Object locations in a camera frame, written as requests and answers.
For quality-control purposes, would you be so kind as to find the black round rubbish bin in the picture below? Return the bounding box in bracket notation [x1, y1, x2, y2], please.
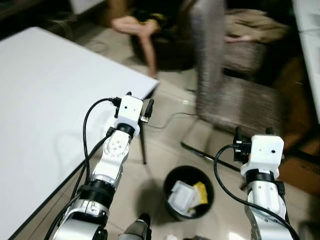
[163, 165, 216, 222]

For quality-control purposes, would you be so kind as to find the black table leg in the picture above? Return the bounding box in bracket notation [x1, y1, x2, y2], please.
[138, 122, 149, 165]

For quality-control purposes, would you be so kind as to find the brown fabric cantilever chair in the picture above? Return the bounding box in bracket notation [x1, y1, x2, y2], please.
[189, 0, 284, 137]

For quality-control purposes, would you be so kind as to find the brown cardboard box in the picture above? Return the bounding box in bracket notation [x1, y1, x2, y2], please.
[278, 139, 320, 197]

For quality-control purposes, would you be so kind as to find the yellow wrapper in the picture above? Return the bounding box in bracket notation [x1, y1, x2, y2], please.
[193, 182, 209, 205]

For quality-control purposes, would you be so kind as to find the seated person bare leg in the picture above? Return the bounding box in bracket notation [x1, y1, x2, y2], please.
[110, 14, 166, 79]

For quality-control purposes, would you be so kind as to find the white crumpled packet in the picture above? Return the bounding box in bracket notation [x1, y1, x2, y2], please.
[167, 181, 199, 216]

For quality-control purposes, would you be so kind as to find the large white table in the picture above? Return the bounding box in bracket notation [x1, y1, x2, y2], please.
[0, 26, 160, 239]

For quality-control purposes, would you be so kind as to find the grey robot leg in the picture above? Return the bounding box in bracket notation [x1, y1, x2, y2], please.
[119, 213, 152, 240]

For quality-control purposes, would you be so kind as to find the small white side table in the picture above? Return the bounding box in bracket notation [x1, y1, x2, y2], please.
[292, 0, 320, 122]

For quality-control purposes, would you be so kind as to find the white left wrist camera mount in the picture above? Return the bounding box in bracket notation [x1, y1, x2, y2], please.
[114, 95, 145, 133]

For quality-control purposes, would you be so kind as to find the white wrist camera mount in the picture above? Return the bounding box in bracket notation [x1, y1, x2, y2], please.
[114, 95, 145, 133]
[240, 134, 285, 177]

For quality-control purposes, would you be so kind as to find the thin black floor cable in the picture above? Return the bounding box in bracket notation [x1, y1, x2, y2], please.
[149, 112, 202, 130]

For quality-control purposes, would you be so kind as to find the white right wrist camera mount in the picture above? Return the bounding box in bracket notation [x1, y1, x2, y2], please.
[240, 134, 285, 177]

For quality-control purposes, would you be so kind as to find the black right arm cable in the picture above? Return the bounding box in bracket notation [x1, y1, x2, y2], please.
[213, 144, 300, 240]

